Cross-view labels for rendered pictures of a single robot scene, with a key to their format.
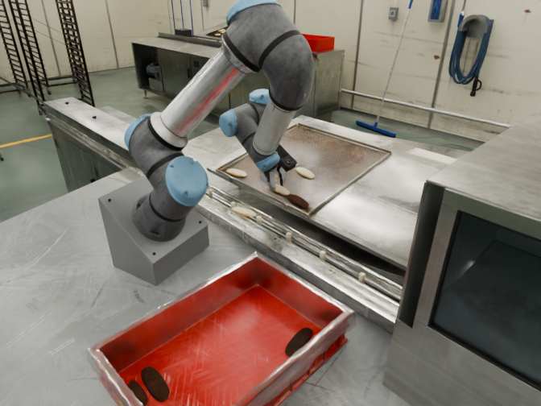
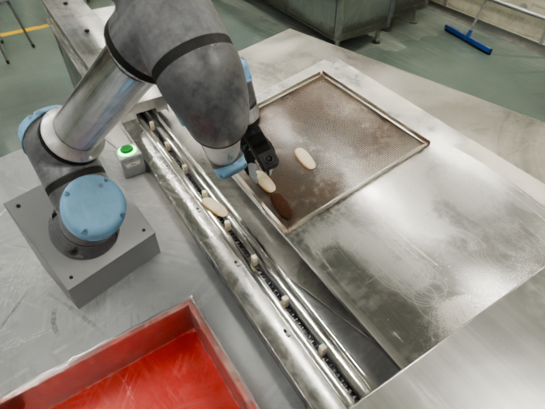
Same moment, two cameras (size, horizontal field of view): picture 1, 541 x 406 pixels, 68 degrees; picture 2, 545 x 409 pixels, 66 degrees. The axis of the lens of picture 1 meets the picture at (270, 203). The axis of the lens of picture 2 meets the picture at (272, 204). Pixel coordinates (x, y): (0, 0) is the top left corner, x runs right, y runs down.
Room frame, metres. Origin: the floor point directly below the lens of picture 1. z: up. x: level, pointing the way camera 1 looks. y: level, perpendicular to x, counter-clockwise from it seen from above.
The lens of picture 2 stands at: (0.44, -0.23, 1.69)
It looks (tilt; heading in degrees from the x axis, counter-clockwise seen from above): 45 degrees down; 11
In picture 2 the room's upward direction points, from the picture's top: straight up
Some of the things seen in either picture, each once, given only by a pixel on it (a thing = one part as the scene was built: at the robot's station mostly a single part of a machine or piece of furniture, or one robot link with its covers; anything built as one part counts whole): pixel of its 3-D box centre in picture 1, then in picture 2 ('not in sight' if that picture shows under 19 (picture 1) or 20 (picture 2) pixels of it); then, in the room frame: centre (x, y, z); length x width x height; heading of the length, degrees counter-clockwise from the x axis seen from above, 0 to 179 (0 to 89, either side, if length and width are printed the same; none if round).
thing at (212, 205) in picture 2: (243, 211); (214, 206); (1.23, 0.09, 0.86); 0.10 x 0.04 x 0.01; 59
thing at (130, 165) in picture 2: not in sight; (131, 164); (1.38, 0.41, 0.84); 0.08 x 0.08 x 0.11; 44
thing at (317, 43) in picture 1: (308, 42); not in sight; (5.06, -0.45, 0.94); 0.51 x 0.36 x 0.13; 48
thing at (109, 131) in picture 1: (101, 126); (94, 45); (2.07, 0.90, 0.89); 1.25 x 0.18 x 0.09; 44
